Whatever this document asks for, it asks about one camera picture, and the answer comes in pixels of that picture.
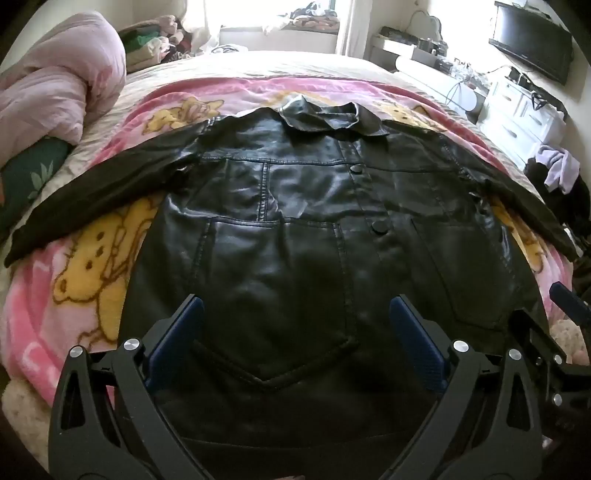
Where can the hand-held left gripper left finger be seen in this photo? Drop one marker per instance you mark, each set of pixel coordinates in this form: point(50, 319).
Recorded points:
point(178, 341)

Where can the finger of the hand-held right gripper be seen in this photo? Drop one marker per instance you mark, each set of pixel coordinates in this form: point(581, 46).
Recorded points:
point(554, 339)
point(570, 300)

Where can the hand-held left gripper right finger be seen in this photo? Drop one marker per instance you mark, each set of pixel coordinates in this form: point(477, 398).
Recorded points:
point(415, 341)

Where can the black leather jacket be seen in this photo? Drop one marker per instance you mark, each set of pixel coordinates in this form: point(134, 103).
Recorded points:
point(295, 230)

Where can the pile of folded clothes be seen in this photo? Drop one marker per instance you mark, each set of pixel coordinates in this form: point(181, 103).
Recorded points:
point(152, 39)

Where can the clothes on window sill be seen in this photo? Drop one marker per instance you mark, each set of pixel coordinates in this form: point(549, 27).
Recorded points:
point(309, 18)

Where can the cream fluffy plush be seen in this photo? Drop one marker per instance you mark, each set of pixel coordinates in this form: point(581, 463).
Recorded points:
point(565, 339)

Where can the pink bear printed blanket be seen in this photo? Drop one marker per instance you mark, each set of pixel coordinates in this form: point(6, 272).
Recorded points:
point(87, 277)

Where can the light purple cloth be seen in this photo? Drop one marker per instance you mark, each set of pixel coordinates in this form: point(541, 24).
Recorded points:
point(561, 168)

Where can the white drawer dresser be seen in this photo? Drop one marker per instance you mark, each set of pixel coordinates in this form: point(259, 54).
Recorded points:
point(517, 115)

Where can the green leaf print pillow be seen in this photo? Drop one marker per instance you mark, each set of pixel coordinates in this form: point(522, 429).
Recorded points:
point(27, 175)

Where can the white desk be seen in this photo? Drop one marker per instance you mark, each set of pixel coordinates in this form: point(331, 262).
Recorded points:
point(429, 76)

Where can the pink quilt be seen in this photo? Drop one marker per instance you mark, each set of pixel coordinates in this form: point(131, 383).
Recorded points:
point(51, 78)

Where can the bed with beige sheet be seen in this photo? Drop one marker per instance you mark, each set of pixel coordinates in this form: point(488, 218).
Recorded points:
point(277, 62)

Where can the cloud shaped mirror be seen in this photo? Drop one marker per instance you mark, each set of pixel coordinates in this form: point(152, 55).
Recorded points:
point(427, 25)

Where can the white curtain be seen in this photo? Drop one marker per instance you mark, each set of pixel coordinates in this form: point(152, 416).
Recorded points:
point(198, 23)

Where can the black wall television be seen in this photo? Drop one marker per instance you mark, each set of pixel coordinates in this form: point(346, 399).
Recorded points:
point(531, 41)

